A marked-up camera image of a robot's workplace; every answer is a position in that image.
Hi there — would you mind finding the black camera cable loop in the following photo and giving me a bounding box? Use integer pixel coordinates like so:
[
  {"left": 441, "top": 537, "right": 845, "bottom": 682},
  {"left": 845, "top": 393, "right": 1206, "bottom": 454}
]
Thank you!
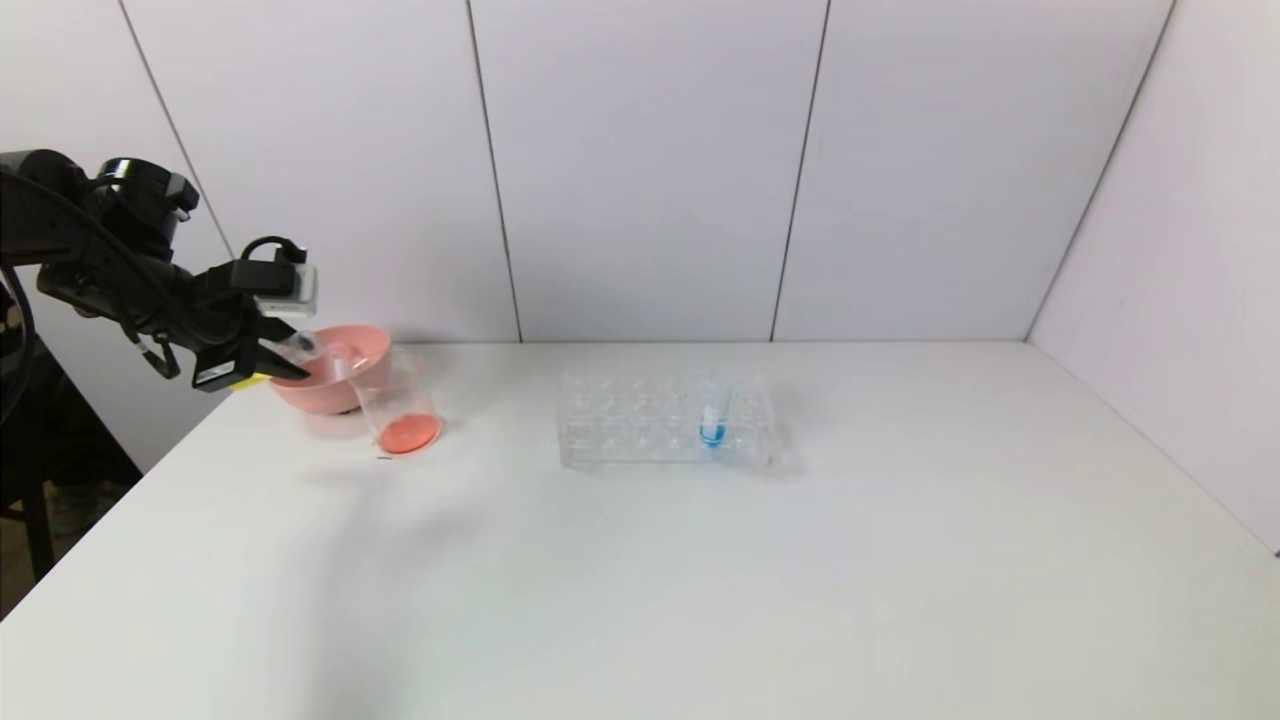
[{"left": 240, "top": 236, "right": 307, "bottom": 267}]

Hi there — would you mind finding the black furniture frame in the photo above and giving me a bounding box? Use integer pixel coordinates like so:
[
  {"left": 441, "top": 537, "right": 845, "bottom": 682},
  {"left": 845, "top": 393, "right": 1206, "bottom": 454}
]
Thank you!
[{"left": 0, "top": 340, "right": 142, "bottom": 583}]

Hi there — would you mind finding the clear acrylic test tube rack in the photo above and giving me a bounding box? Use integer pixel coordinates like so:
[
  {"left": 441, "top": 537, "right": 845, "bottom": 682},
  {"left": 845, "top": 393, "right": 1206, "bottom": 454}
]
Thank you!
[{"left": 557, "top": 371, "right": 777, "bottom": 470}]

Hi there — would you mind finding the pink bowl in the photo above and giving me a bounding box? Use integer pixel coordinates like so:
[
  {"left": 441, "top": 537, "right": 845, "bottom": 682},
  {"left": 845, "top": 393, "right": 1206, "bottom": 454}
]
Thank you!
[{"left": 268, "top": 323, "right": 393, "bottom": 417}]

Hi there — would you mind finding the test tube with blue pigment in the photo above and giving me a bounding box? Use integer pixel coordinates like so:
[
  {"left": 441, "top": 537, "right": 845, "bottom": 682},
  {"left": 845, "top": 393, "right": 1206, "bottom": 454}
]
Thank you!
[{"left": 699, "top": 378, "right": 731, "bottom": 449}]

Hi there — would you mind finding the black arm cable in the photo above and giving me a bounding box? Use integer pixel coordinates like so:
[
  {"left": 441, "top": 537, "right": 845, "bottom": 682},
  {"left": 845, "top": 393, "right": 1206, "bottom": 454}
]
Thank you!
[{"left": 0, "top": 165, "right": 201, "bottom": 431}]

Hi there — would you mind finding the clear glass beaker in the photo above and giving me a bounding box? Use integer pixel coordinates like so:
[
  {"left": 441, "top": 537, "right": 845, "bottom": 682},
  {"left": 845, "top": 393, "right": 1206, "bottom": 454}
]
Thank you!
[{"left": 350, "top": 349, "right": 444, "bottom": 457}]

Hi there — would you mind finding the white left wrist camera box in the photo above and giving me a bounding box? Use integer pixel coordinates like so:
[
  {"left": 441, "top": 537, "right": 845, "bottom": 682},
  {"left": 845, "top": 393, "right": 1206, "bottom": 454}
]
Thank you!
[{"left": 254, "top": 262, "right": 320, "bottom": 320}]

